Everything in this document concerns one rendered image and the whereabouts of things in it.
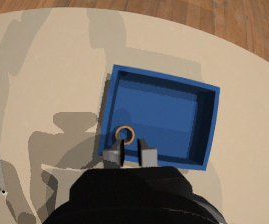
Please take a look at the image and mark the blue crate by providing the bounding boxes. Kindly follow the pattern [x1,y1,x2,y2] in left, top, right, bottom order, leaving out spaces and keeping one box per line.
[97,64,220,171]

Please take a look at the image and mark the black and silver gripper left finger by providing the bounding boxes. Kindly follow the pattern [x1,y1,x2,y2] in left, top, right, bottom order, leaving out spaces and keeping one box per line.
[102,139,125,169]

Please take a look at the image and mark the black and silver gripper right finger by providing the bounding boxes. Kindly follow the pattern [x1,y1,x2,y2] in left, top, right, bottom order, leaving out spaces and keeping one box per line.
[137,138,157,168]

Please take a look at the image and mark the bronze ring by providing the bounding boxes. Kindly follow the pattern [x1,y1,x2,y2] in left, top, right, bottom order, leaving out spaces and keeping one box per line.
[115,125,135,145]

